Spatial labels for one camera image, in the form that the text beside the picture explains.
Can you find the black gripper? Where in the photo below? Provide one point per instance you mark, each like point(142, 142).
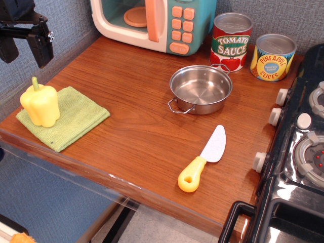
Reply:
point(20, 20)

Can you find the yellow toy bell pepper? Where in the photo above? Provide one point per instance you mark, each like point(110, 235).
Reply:
point(41, 104)

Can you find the green folded towel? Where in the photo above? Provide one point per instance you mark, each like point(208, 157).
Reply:
point(78, 115)

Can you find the orange toy plate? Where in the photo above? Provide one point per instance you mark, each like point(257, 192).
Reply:
point(136, 17)

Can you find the toy microwave teal and cream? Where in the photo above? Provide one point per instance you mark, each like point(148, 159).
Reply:
point(174, 27)

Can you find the small steel pan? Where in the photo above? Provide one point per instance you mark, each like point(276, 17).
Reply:
point(200, 89)

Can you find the orange object bottom corner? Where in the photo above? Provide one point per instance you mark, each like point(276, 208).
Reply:
point(22, 238)

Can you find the tomato sauce can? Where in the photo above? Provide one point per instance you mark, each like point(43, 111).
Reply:
point(230, 41)

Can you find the pineapple slices can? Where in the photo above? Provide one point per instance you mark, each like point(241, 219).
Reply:
point(272, 58)

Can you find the grey stove knob middle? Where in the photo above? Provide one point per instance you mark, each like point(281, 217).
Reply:
point(274, 116)

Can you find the grey stove knob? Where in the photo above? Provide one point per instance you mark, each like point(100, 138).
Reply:
point(274, 116)
point(281, 97)
point(259, 161)

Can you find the grey stove knob lower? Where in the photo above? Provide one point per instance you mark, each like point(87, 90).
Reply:
point(259, 161)

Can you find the grey stove knob upper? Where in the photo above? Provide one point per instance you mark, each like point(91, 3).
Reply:
point(281, 97)

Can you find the white round stove button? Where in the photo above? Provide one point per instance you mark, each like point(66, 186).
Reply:
point(303, 121)

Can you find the black toy stove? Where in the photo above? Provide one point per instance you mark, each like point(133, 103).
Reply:
point(289, 206)

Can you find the toy knife yellow handle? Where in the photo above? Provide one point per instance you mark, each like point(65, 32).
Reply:
point(189, 178)

